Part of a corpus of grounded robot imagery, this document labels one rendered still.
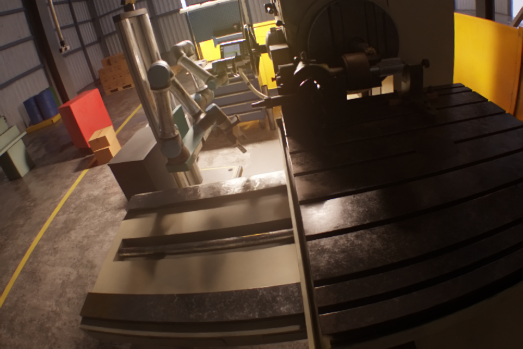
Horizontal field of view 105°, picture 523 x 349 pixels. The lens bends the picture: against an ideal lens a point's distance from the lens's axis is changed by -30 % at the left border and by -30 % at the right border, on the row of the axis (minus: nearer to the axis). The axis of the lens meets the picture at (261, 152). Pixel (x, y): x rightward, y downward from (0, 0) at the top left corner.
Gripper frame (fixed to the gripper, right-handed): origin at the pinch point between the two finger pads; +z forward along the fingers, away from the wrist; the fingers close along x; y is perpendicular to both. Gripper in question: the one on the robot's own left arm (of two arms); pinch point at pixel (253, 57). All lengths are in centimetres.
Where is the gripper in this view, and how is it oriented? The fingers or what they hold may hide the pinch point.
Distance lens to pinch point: 211.7
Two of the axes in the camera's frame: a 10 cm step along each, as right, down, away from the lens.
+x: 0.7, -0.9, 9.9
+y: -1.9, -9.8, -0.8
